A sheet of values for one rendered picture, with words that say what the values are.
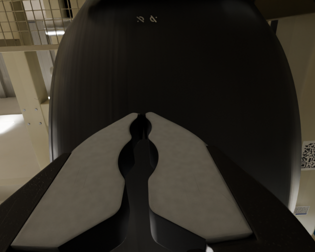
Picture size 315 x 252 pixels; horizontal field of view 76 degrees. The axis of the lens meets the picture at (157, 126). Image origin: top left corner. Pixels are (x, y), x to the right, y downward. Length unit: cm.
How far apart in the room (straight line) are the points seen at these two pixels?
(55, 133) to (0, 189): 454
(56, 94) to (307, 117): 44
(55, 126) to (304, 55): 43
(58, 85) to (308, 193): 57
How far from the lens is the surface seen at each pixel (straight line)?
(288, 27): 52
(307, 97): 48
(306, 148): 53
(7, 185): 466
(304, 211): 65
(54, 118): 26
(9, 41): 102
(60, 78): 26
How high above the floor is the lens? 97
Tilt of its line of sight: 24 degrees up
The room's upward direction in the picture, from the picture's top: 177 degrees clockwise
